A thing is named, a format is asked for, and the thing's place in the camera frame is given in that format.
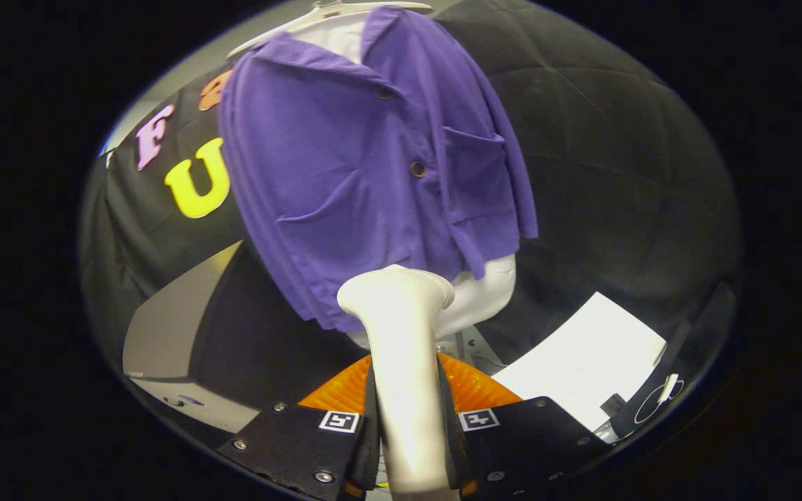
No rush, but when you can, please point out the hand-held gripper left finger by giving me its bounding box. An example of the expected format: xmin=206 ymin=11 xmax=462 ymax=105
xmin=217 ymin=353 xmax=382 ymax=501

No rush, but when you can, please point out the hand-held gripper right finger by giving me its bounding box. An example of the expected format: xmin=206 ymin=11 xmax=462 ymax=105
xmin=436 ymin=352 xmax=611 ymax=501

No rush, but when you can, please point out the white garment steamer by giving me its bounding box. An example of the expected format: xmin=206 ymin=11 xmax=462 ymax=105
xmin=337 ymin=264 xmax=456 ymax=501

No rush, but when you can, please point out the white shirt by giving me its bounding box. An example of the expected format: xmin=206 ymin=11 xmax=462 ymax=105
xmin=295 ymin=13 xmax=517 ymax=350

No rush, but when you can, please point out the purple jacket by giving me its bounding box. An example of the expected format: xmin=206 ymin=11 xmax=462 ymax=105
xmin=217 ymin=6 xmax=540 ymax=333

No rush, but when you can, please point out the white clothes hanger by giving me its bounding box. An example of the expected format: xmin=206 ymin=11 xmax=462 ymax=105
xmin=227 ymin=0 xmax=434 ymax=58

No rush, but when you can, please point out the grey metal stand base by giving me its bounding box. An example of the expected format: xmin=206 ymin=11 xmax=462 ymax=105
xmin=434 ymin=326 xmax=508 ymax=371

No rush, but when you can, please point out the white paper sheet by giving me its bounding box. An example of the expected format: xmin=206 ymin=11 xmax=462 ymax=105
xmin=492 ymin=292 xmax=668 ymax=433

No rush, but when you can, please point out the grey cabinet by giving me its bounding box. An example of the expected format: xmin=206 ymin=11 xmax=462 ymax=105
xmin=123 ymin=240 xmax=368 ymax=434

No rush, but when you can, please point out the black backdrop cloth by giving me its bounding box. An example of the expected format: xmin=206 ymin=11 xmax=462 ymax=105
xmin=79 ymin=0 xmax=744 ymax=390

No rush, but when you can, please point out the thin white cable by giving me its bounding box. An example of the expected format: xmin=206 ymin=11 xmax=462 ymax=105
xmin=634 ymin=374 xmax=686 ymax=424

